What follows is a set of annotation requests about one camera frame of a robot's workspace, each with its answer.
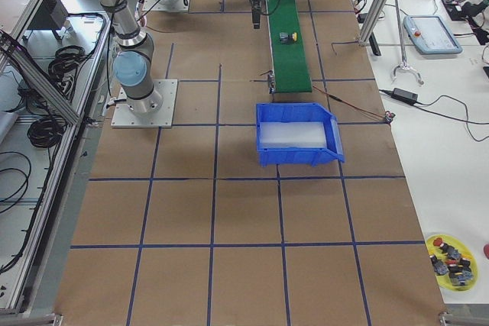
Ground yellow push button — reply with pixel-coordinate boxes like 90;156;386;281
279;32;298;44

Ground yellow plate of buttons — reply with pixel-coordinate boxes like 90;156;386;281
426;234;478;292

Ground green conveyor belt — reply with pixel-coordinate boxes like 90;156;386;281
266;0;312;93

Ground right bin white foam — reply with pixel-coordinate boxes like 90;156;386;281
258;121;327;148

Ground right blue plastic bin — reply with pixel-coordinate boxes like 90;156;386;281
256;102;345;166

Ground teach pendant tablet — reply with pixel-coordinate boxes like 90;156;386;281
403;15;463;55

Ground black power adapter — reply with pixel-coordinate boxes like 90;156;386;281
391;88;418;105

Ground green handled reach tool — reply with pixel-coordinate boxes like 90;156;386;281
391;0;425;86

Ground red black conveyor wires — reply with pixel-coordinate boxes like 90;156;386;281
313;87;394;125

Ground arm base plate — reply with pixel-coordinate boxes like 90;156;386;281
111;79;178;128

